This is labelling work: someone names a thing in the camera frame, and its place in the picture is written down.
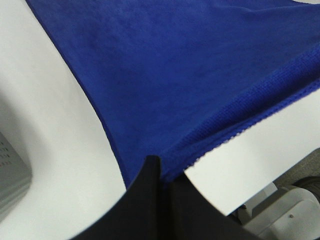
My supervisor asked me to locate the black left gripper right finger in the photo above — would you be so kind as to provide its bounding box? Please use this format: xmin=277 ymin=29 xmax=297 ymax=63
xmin=159 ymin=173 xmax=259 ymax=240

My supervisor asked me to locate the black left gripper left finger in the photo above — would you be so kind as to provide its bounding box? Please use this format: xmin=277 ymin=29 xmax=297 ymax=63
xmin=73 ymin=155 xmax=161 ymax=240

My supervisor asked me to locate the blue microfibre towel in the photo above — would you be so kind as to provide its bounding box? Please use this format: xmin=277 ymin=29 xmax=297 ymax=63
xmin=27 ymin=0 xmax=320 ymax=186

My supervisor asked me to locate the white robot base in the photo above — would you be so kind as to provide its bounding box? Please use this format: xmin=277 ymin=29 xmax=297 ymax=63
xmin=229 ymin=176 xmax=320 ymax=240

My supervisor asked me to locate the grey perforated plastic basket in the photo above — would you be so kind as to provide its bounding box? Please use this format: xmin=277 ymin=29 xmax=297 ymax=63
xmin=0 ymin=134 xmax=32 ymax=221

